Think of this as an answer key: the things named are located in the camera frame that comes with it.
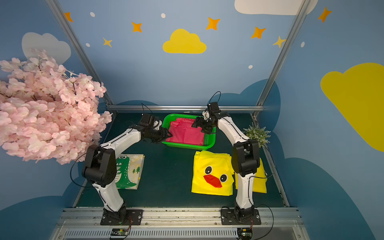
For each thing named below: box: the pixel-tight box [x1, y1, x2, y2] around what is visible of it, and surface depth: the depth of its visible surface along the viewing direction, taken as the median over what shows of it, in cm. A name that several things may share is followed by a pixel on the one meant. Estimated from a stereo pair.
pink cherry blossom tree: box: [0, 49, 112, 165], surface depth 53 cm
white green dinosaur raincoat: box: [115, 154, 146, 190], surface depth 89 cm
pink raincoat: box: [166, 118, 205, 146], surface depth 104 cm
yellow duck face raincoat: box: [191, 150, 235, 197], surface depth 90 cm
